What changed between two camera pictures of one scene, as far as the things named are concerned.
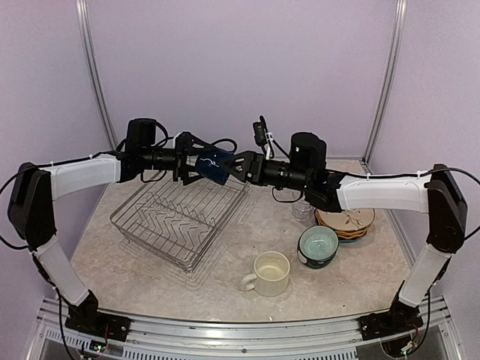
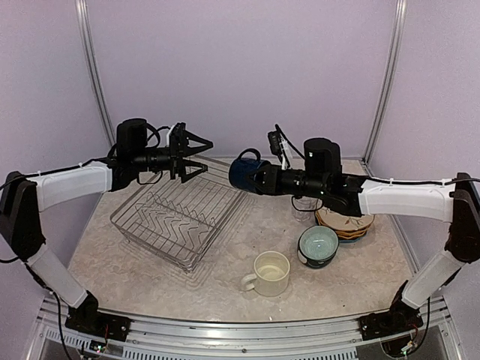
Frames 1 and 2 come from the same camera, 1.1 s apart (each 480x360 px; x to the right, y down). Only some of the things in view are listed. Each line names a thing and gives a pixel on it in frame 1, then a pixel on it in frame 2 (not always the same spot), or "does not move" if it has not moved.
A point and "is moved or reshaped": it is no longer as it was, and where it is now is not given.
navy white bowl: [317, 249] does not move
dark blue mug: [215, 164] is moved or reshaped
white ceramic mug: [271, 277] does not move
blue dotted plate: [353, 240] does not move
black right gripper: [250, 158] -> [271, 181]
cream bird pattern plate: [351, 219] does not move
